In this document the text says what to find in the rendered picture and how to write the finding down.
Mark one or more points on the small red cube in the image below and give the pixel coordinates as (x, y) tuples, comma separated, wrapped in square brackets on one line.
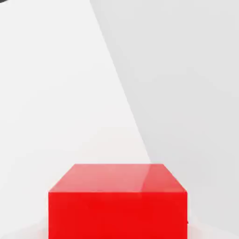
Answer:
[(117, 214)]

